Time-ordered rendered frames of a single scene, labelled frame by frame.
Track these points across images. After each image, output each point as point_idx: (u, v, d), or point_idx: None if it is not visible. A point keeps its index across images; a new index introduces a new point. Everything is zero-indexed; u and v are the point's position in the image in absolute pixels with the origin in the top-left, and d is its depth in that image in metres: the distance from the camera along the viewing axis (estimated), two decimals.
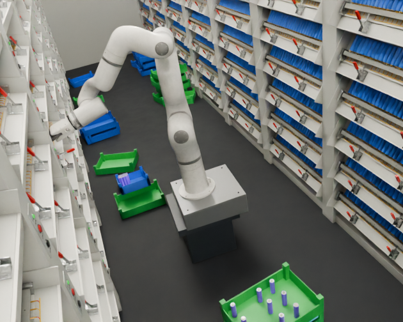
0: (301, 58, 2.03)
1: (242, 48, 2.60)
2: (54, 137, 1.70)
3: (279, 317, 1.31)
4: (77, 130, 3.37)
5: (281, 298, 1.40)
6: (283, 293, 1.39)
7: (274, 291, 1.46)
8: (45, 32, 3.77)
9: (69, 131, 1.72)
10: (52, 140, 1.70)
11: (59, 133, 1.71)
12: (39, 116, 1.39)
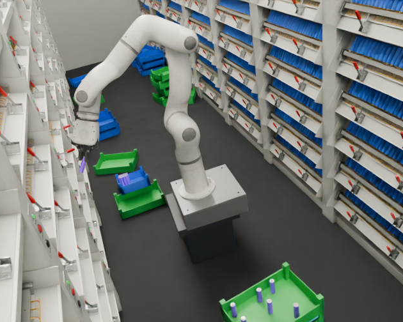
0: (301, 58, 2.03)
1: (242, 48, 2.60)
2: None
3: None
4: None
5: (84, 164, 1.65)
6: None
7: (274, 291, 1.46)
8: (45, 32, 3.77)
9: (75, 124, 1.63)
10: (71, 143, 1.65)
11: None
12: (39, 116, 1.39)
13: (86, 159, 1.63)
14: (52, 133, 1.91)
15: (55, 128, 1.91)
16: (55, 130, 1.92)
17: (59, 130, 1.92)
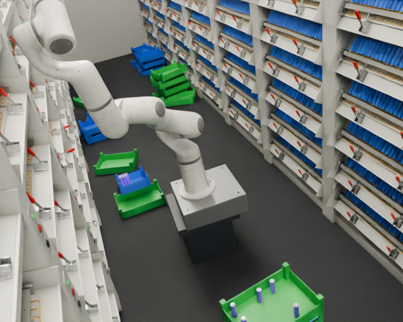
0: (301, 58, 2.03)
1: (242, 48, 2.60)
2: None
3: None
4: (77, 130, 3.37)
5: None
6: None
7: (274, 291, 1.46)
8: None
9: None
10: None
11: None
12: (39, 116, 1.39)
13: None
14: (52, 133, 1.91)
15: (55, 128, 1.91)
16: (55, 130, 1.92)
17: (59, 130, 1.92)
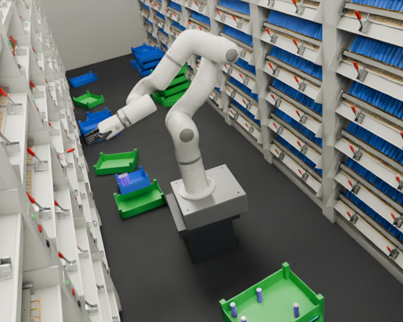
0: (301, 58, 2.03)
1: (242, 48, 2.60)
2: (105, 135, 1.67)
3: None
4: (77, 130, 3.37)
5: None
6: None
7: None
8: (45, 32, 3.77)
9: (118, 129, 1.69)
10: (102, 138, 1.67)
11: (109, 131, 1.69)
12: (39, 116, 1.39)
13: None
14: (52, 133, 1.91)
15: None
16: (54, 131, 1.92)
17: (53, 128, 1.91)
